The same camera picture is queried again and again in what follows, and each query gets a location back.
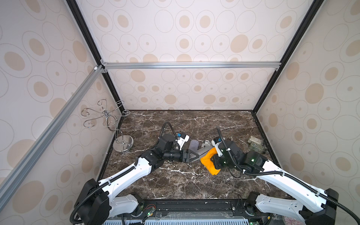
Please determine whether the orange cleaning cloth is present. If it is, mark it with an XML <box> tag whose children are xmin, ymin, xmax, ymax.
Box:
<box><xmin>200</xmin><ymin>147</ymin><xmax>220</xmax><ymax>175</ymax></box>

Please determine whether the grey eyeglass case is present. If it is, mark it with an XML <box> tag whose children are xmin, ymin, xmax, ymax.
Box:
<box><xmin>197</xmin><ymin>146</ymin><xmax>213</xmax><ymax>158</ymax></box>

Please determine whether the lavender eyeglass case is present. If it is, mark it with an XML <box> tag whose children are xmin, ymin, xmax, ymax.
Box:
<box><xmin>188</xmin><ymin>140</ymin><xmax>199</xmax><ymax>152</ymax></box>

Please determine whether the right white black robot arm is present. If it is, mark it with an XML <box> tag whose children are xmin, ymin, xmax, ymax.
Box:
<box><xmin>211</xmin><ymin>127</ymin><xmax>360</xmax><ymax>225</ymax></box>

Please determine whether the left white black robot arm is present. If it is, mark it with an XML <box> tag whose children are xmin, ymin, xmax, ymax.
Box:
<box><xmin>69</xmin><ymin>132</ymin><xmax>199</xmax><ymax>225</ymax></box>

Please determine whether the green clear box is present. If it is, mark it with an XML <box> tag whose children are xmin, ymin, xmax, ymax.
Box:
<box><xmin>247</xmin><ymin>136</ymin><xmax>266</xmax><ymax>154</ymax></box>

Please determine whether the chrome hook stand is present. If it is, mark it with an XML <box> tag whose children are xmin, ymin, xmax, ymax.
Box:
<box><xmin>81</xmin><ymin>98</ymin><xmax>134</xmax><ymax>154</ymax></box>

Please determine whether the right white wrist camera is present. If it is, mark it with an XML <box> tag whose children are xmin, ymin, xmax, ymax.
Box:
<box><xmin>211</xmin><ymin>137</ymin><xmax>223</xmax><ymax>157</ymax></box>

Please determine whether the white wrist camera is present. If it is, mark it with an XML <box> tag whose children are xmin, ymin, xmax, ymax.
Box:
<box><xmin>211</xmin><ymin>137</ymin><xmax>223</xmax><ymax>157</ymax></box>
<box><xmin>176</xmin><ymin>132</ymin><xmax>189</xmax><ymax>151</ymax></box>

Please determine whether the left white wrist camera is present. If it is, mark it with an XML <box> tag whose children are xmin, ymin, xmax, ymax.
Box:
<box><xmin>176</xmin><ymin>132</ymin><xmax>189</xmax><ymax>151</ymax></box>

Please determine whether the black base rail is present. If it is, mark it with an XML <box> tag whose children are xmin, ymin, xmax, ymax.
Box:
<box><xmin>104</xmin><ymin>197</ymin><xmax>273</xmax><ymax>225</ymax></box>

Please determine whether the horizontal aluminium frame bar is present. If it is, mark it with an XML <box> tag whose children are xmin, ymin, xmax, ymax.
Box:
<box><xmin>95</xmin><ymin>61</ymin><xmax>281</xmax><ymax>71</ymax></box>

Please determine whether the diagonal aluminium frame bar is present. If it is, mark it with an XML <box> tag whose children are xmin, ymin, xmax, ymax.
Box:
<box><xmin>1</xmin><ymin>65</ymin><xmax>105</xmax><ymax>210</ymax></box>

